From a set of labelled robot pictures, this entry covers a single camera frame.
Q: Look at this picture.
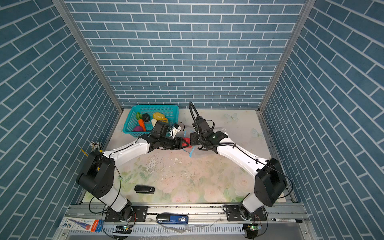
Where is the red toy strawberry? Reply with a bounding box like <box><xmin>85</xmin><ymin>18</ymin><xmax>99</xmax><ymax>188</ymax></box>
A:
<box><xmin>182</xmin><ymin>138</ymin><xmax>192</xmax><ymax>148</ymax></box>

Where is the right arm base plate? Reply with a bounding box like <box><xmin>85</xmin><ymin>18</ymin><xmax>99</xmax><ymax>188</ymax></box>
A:
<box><xmin>222</xmin><ymin>205</ymin><xmax>267</xmax><ymax>222</ymax></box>

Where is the teal plastic basket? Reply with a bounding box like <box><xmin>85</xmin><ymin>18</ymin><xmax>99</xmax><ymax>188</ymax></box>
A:
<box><xmin>123</xmin><ymin>105</ymin><xmax>179</xmax><ymax>137</ymax></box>

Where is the purple toy eggplant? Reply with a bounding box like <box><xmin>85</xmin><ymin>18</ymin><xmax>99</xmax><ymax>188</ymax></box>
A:
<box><xmin>133</xmin><ymin>126</ymin><xmax>145</xmax><ymax>132</ymax></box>

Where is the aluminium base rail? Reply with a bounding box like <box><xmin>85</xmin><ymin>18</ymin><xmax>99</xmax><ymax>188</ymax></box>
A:
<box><xmin>53</xmin><ymin>203</ymin><xmax>317</xmax><ymax>240</ymax></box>

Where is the black marker pen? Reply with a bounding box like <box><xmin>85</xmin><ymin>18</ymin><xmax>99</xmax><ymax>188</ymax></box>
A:
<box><xmin>272</xmin><ymin>218</ymin><xmax>303</xmax><ymax>223</ymax></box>

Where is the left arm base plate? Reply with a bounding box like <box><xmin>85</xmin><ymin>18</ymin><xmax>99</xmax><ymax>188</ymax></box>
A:
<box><xmin>105</xmin><ymin>206</ymin><xmax>148</xmax><ymax>223</ymax></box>

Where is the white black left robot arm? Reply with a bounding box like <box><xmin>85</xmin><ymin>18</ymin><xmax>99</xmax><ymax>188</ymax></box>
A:
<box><xmin>77</xmin><ymin>134</ymin><xmax>190</xmax><ymax>215</ymax></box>

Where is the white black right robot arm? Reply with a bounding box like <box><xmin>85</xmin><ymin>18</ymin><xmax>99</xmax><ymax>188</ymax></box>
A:
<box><xmin>190</xmin><ymin>131</ymin><xmax>287</xmax><ymax>220</ymax></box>

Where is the red blue pencil box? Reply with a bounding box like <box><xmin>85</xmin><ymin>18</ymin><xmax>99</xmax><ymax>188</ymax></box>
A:
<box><xmin>59</xmin><ymin>217</ymin><xmax>104</xmax><ymax>233</ymax></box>

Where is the clear zip top bag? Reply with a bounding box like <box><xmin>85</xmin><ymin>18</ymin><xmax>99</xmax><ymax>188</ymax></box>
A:
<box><xmin>180</xmin><ymin>128</ymin><xmax>236</xmax><ymax>159</ymax></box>

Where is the black stapler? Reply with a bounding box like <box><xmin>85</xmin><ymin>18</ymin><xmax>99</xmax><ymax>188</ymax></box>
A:
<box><xmin>134</xmin><ymin>185</ymin><xmax>155</xmax><ymax>194</ymax></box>

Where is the yellow pen cup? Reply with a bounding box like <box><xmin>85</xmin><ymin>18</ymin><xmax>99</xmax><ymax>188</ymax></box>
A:
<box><xmin>81</xmin><ymin>142</ymin><xmax>103</xmax><ymax>157</ymax></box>

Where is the white toy daikon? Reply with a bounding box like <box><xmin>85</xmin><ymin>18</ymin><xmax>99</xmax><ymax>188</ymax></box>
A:
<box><xmin>151</xmin><ymin>119</ymin><xmax>157</xmax><ymax>127</ymax></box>

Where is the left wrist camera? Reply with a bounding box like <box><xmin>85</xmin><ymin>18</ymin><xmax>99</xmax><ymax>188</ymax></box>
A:
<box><xmin>151</xmin><ymin>121</ymin><xmax>170</xmax><ymax>139</ymax></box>

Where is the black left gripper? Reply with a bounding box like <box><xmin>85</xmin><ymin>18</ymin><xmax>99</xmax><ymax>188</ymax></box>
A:
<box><xmin>158</xmin><ymin>136</ymin><xmax>190</xmax><ymax>150</ymax></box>

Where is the blue black box cutter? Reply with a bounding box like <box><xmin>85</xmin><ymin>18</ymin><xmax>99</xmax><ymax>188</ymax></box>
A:
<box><xmin>156</xmin><ymin>213</ymin><xmax>189</xmax><ymax>225</ymax></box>

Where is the dark toy avocado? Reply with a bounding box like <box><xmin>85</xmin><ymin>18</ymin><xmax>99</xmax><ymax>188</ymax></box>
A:
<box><xmin>142</xmin><ymin>114</ymin><xmax>151</xmax><ymax>123</ymax></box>

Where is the orange toy carrot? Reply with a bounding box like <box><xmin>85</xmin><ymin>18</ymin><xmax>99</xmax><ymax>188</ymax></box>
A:
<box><xmin>136</xmin><ymin>112</ymin><xmax>146</xmax><ymax>132</ymax></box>

